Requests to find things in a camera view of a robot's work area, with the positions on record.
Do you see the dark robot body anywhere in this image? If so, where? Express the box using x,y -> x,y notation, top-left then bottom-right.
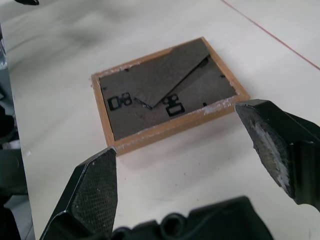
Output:
0,22 -> 36,240

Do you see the wooden picture frame back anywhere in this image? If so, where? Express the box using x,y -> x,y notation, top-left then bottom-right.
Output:
88,36 -> 251,157

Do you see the black left gripper tip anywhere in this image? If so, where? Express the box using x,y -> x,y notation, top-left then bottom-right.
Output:
14,0 -> 40,6

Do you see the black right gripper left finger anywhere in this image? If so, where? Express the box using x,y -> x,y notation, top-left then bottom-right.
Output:
38,146 -> 118,240

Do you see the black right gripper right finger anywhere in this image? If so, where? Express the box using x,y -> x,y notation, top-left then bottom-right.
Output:
234,98 -> 320,207

